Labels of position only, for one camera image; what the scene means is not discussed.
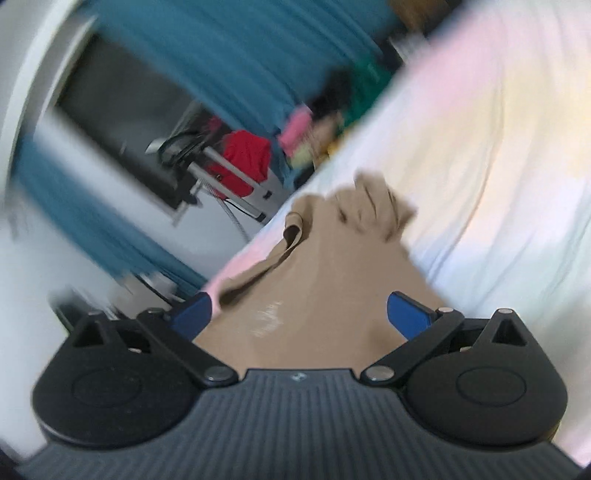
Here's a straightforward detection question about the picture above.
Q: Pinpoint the red cloth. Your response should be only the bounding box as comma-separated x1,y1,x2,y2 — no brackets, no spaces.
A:
205,130,273,200

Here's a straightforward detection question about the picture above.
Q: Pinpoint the white framed window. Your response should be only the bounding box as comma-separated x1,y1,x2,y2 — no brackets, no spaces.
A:
0,0,208,222

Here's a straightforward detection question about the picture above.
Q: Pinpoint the narrow teal curtain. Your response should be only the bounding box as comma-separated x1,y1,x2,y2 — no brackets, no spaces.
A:
14,138,208,296

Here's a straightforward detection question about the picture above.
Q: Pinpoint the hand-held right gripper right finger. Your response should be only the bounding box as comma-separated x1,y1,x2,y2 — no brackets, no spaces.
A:
360,291,532,387

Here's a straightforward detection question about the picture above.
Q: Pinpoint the tan sweatshirt with white print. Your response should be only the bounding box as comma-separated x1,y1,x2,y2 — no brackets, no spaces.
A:
191,172,446,372

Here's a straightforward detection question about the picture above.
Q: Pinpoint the wide teal curtain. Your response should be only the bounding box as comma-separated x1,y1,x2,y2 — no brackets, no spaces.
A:
88,0,402,190

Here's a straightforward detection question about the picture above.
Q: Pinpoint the pastel tie-dye bed sheet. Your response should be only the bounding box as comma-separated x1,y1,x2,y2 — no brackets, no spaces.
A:
205,0,591,467

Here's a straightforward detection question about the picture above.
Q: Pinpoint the pile of colourful clothes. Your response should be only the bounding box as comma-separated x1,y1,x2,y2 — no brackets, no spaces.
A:
277,55,399,169

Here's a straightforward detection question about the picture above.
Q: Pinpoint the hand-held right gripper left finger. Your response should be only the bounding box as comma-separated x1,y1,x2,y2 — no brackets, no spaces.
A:
67,292,239,388

